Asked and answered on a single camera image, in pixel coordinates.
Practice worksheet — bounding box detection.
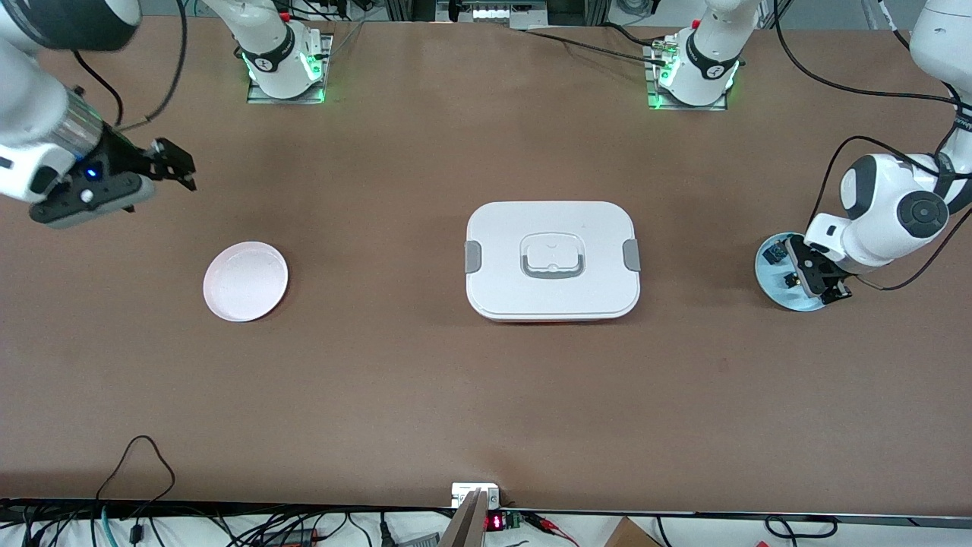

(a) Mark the white lidded box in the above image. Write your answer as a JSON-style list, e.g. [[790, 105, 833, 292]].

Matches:
[[465, 201, 642, 324]]

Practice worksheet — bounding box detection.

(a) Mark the light blue round plate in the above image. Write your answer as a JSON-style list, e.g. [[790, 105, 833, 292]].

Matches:
[[754, 232, 836, 312]]

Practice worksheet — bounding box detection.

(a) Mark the pink round plate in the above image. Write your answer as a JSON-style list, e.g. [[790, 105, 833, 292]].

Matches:
[[203, 241, 289, 322]]

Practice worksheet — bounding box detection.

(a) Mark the brown cardboard piece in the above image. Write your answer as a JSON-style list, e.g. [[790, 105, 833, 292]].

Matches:
[[604, 517, 663, 547]]

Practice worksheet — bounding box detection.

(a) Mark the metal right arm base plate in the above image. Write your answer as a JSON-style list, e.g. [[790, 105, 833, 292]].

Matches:
[[246, 33, 333, 105]]

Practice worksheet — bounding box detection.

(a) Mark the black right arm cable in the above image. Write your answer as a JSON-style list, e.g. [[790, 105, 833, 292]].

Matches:
[[72, 0, 188, 134]]

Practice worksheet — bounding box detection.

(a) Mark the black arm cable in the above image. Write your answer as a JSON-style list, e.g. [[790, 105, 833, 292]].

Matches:
[[773, 0, 972, 293], [72, 0, 188, 134]]

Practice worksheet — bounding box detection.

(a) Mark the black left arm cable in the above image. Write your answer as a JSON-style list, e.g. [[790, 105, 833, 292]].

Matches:
[[773, 0, 972, 293]]

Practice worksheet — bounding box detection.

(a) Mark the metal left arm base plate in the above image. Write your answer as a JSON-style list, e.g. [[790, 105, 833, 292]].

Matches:
[[644, 40, 731, 112]]

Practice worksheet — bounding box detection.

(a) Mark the black coiled cable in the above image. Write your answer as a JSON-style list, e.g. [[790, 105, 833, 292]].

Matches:
[[763, 514, 840, 542]]

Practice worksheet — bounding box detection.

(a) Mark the thin black looped cable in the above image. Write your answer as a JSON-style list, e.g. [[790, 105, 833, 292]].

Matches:
[[95, 435, 177, 522]]

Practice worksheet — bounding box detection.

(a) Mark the long black table cable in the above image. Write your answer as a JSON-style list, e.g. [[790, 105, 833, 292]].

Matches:
[[522, 27, 674, 63]]

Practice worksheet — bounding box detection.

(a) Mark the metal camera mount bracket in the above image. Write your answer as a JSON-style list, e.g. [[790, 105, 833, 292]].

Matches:
[[451, 482, 502, 547]]

